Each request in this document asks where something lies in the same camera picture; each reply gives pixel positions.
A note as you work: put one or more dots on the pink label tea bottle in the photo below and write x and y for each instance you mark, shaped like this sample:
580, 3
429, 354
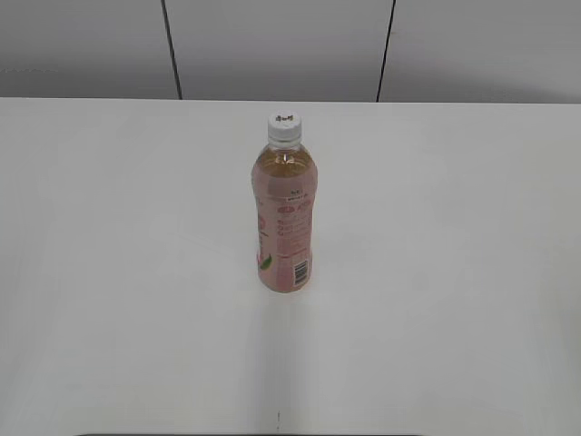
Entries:
284, 180

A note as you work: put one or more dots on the white bottle cap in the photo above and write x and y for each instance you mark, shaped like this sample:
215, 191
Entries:
284, 126

